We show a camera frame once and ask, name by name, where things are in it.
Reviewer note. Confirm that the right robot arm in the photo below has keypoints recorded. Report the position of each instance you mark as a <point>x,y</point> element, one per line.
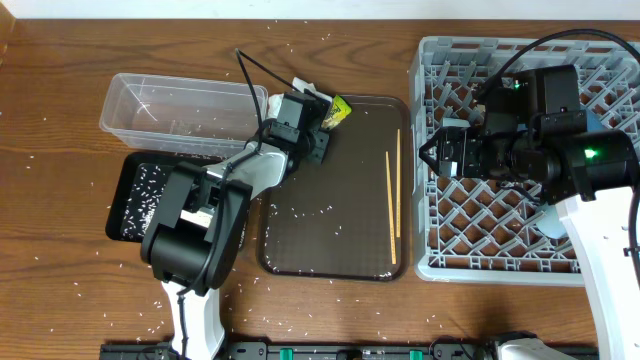
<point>537,131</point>

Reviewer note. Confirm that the clear plastic bin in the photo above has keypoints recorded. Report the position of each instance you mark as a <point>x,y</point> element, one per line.
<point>182,115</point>

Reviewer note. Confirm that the white paper napkin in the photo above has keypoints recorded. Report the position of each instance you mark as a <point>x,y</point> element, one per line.
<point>275,101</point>

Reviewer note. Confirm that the grey dishwasher rack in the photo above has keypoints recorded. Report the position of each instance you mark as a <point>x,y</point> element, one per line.
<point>474,231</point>

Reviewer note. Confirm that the dark brown serving tray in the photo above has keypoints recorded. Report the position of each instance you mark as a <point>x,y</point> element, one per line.
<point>330,220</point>

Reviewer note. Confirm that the yellow snack packet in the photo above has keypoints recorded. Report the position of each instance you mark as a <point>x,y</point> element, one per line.
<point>338,112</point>

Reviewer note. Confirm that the dark blue plate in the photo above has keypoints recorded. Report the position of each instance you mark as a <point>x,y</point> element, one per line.
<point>593,122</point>

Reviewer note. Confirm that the light blue rice bowl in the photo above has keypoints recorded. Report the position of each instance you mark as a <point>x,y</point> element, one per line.
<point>455,122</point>

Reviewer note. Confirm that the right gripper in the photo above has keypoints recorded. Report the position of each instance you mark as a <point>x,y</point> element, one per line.
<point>447,157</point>

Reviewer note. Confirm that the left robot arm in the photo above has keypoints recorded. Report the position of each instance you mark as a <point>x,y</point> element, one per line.
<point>193,283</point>

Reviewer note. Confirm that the black plastic bin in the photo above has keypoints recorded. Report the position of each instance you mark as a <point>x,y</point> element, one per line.
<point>171,204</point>

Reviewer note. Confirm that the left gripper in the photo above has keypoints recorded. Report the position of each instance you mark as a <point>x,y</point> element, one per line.
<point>320,145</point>

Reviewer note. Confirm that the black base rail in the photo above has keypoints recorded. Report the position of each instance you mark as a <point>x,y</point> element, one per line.
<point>263,351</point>

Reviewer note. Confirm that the small blue cup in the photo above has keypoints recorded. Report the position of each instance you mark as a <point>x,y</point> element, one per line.
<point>548,222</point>

